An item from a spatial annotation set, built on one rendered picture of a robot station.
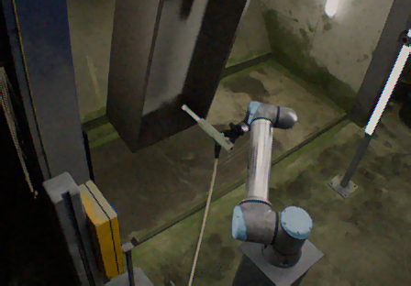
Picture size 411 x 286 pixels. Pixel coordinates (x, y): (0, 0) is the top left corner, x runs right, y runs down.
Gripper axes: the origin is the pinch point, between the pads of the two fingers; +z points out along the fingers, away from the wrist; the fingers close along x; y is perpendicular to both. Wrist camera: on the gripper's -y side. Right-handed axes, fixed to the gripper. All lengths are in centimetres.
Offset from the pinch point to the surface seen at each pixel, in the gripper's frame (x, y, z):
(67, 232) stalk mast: -68, -112, 120
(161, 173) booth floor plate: 29, 48, 22
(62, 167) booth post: -21, -73, 105
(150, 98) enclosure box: 59, 1, 10
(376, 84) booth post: -30, 9, -171
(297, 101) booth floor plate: 26, 56, -139
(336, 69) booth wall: 14, 21, -172
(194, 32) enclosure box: 48, -51, -16
